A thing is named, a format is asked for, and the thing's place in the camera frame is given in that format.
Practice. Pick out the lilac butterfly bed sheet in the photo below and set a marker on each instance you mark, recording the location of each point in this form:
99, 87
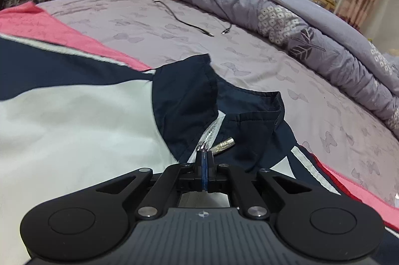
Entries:
249, 43

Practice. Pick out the white and navy jacket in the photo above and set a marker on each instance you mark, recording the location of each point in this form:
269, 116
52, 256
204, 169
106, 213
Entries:
78, 128

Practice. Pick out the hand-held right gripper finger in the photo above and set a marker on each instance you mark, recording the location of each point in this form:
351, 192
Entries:
202, 173
209, 173

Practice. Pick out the pink blanket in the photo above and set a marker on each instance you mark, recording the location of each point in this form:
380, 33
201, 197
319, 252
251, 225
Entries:
62, 31

